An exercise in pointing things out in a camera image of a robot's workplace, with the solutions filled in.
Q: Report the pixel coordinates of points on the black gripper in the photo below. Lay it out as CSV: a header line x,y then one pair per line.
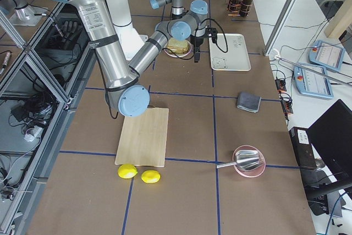
x,y
197,42

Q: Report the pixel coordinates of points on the bread slice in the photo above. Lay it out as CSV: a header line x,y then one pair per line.
x,y
176,43

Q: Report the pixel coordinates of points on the white round plate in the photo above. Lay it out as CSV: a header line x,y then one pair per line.
x,y
177,52

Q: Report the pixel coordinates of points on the cream bear tray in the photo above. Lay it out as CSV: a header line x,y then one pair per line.
x,y
230,57

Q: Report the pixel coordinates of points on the grey folded cloth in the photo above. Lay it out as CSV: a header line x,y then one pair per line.
x,y
248,102

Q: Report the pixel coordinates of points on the wooden cutting board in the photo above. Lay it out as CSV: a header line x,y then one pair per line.
x,y
143,139

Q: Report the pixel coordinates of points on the blue teach pendant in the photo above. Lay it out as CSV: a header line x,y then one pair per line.
x,y
327,55
311,84

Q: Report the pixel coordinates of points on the metal scoop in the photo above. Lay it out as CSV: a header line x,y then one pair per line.
x,y
245,160

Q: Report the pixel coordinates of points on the yellow lemon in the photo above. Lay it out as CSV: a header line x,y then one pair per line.
x,y
150,176
127,171

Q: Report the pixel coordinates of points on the pink bowl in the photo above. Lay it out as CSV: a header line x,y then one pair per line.
x,y
252,173

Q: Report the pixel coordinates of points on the copper wire bottle rack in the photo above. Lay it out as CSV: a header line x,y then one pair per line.
x,y
236,8

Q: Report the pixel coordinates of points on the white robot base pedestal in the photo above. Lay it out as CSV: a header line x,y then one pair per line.
x,y
129,38

